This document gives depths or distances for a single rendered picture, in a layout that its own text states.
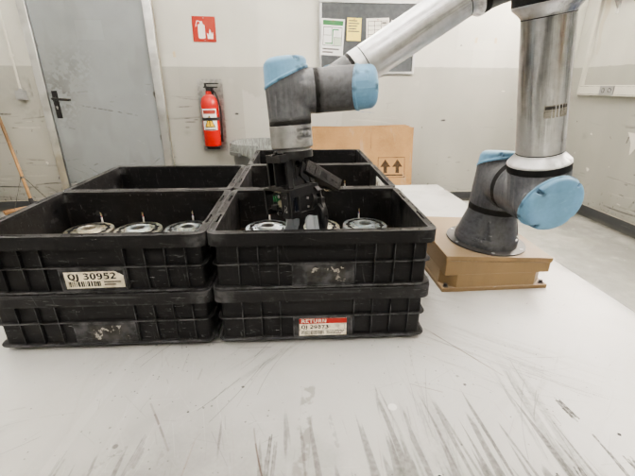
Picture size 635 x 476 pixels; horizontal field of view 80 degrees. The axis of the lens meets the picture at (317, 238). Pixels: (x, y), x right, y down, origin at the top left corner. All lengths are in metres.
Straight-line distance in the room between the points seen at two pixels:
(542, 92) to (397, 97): 3.25
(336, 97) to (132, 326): 0.55
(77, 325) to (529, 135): 0.90
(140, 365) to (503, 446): 0.59
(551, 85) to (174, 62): 3.51
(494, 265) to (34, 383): 0.94
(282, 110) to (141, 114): 3.45
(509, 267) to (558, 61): 0.45
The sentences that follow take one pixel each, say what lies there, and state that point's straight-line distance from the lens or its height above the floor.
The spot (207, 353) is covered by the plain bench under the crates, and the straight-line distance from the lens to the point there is 0.76.
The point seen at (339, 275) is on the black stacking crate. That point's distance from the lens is 0.69.
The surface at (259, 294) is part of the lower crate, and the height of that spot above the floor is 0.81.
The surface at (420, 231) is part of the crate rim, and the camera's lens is 0.68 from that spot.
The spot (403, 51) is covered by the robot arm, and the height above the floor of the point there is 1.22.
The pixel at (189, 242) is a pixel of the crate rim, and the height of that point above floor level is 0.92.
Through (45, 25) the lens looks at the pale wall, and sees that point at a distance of 4.36.
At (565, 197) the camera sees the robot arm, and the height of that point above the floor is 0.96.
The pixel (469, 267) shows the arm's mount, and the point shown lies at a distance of 0.97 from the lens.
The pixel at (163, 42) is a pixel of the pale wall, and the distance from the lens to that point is 4.03.
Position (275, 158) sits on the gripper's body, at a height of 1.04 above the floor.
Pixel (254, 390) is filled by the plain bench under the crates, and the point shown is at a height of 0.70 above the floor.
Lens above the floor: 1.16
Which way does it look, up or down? 22 degrees down
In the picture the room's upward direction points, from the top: straight up
